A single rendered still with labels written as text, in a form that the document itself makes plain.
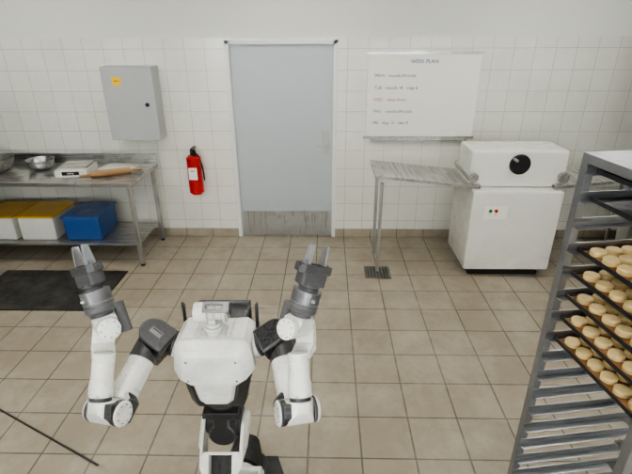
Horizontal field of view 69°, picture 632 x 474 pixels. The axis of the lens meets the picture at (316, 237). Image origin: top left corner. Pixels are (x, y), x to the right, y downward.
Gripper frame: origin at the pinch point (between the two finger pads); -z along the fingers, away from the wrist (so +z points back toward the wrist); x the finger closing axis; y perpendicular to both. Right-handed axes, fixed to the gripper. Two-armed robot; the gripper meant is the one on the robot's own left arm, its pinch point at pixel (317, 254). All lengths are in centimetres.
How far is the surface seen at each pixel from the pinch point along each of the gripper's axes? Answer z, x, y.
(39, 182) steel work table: 45, 57, 385
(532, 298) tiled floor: 25, -313, 112
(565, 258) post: -19, -80, -28
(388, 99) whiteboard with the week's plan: -123, -217, 265
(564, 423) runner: 48, -125, -26
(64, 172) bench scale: 31, 39, 389
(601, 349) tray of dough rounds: 7, -87, -45
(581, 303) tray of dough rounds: -5, -87, -35
